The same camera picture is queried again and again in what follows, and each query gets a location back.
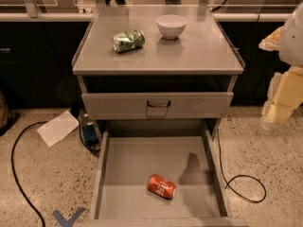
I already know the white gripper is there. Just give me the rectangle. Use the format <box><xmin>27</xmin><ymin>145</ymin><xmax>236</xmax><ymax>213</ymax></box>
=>
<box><xmin>258</xmin><ymin>26</ymin><xmax>303</xmax><ymax>131</ymax></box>

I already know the black drawer handle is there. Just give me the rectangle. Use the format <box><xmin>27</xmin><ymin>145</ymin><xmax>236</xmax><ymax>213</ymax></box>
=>
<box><xmin>147</xmin><ymin>100</ymin><xmax>171</xmax><ymax>108</ymax></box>

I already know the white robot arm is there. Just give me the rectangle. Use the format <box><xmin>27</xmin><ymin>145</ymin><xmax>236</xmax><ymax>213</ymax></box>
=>
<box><xmin>258</xmin><ymin>4</ymin><xmax>303</xmax><ymax>131</ymax></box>

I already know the grey drawer cabinet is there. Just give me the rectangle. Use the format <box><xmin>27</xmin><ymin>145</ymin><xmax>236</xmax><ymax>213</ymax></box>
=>
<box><xmin>73</xmin><ymin>6</ymin><xmax>243</xmax><ymax>134</ymax></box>

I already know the black cable left floor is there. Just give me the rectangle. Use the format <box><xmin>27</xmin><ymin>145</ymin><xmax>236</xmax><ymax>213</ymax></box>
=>
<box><xmin>10</xmin><ymin>120</ymin><xmax>48</xmax><ymax>227</ymax></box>

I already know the black cable floor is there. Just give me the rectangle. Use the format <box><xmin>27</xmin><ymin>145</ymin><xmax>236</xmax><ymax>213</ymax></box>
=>
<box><xmin>10</xmin><ymin>120</ymin><xmax>48</xmax><ymax>227</ymax></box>
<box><xmin>216</xmin><ymin>128</ymin><xmax>268</xmax><ymax>204</ymax></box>

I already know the open middle drawer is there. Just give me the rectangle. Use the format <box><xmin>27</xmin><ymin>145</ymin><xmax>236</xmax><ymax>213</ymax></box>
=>
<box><xmin>75</xmin><ymin>131</ymin><xmax>249</xmax><ymax>227</ymax></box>

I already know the black cable right floor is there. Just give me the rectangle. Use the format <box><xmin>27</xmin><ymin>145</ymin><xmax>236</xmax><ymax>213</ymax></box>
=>
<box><xmin>216</xmin><ymin>128</ymin><xmax>268</xmax><ymax>204</ymax></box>

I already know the closed top drawer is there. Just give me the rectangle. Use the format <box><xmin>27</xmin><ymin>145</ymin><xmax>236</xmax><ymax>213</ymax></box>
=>
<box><xmin>82</xmin><ymin>92</ymin><xmax>233</xmax><ymax>120</ymax></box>

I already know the white paper sheet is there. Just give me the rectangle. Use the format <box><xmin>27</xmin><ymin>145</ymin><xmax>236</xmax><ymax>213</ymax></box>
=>
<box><xmin>37</xmin><ymin>111</ymin><xmax>80</xmax><ymax>147</ymax></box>

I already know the blue power box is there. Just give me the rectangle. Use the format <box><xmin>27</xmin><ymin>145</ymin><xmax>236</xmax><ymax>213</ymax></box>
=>
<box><xmin>82</xmin><ymin>125</ymin><xmax>98</xmax><ymax>146</ymax></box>

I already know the blue tape cross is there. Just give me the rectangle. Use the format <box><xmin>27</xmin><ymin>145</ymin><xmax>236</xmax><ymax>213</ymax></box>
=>
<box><xmin>52</xmin><ymin>207</ymin><xmax>87</xmax><ymax>227</ymax></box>

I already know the red coke can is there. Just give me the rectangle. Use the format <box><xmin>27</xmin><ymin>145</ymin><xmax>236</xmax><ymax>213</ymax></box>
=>
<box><xmin>147</xmin><ymin>174</ymin><xmax>176</xmax><ymax>200</ymax></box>

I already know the green soda can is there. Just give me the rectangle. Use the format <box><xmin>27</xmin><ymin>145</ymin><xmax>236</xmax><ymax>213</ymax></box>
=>
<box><xmin>112</xmin><ymin>29</ymin><xmax>145</xmax><ymax>53</ymax></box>

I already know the white ceramic bowl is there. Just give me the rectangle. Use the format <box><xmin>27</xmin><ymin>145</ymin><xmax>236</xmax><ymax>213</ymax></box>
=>
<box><xmin>156</xmin><ymin>14</ymin><xmax>187</xmax><ymax>40</ymax></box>

